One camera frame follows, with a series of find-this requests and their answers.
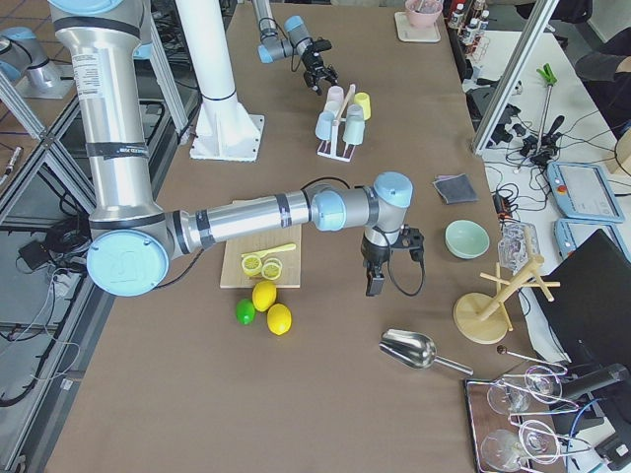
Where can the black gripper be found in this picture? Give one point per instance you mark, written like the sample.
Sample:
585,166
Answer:
374,255
312,61

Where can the pink plastic cup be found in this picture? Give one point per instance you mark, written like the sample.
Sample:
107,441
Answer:
335,93

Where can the green plastic cup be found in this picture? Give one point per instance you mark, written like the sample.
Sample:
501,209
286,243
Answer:
354,128

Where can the cream plastic cup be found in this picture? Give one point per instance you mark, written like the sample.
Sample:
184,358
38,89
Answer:
332,107

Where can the yellow plastic cup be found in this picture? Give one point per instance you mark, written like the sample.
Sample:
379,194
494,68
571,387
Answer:
363,100

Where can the light blue plastic cup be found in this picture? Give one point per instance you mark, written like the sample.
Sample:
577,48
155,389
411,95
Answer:
323,128

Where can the grey plastic cup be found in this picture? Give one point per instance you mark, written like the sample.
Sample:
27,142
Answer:
354,113

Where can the metal scoop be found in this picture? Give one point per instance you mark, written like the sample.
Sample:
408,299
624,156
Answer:
416,350

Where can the beige tray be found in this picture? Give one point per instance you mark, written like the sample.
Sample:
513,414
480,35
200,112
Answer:
406,33

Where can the yellow lemon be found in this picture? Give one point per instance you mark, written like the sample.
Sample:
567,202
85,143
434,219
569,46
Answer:
279,319
264,295

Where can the green bowl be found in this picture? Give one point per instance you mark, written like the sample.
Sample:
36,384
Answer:
466,239

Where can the lemon slice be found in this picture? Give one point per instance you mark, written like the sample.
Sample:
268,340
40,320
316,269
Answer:
271,269
251,266

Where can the wooden mug tree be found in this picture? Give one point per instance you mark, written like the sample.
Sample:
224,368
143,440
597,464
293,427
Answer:
484,319

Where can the yellow plastic knife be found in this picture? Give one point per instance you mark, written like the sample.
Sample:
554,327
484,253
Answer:
272,250

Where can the pink bowl of ice cubes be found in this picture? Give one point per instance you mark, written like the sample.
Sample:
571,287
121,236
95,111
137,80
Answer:
423,13

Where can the grey folded cloth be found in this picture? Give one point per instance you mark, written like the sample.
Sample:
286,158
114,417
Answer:
455,189

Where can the green lime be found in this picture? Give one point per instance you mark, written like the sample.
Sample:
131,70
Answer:
245,312

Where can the wooden cutting board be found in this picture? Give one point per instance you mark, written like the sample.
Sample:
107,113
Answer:
258,246

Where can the wine glass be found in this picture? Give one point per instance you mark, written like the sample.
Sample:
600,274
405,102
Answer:
513,393
505,451

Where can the teach pendant tablet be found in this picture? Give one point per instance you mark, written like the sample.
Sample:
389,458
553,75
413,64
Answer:
581,191
571,233

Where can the black monitor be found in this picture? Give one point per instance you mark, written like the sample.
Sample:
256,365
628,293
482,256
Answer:
590,313

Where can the white wire cup holder rack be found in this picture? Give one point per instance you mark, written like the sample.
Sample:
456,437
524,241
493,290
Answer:
336,149

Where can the green handled grabber tool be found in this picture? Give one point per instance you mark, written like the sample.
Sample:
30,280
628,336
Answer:
550,80

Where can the aluminium frame post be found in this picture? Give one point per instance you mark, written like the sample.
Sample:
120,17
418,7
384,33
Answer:
535,26

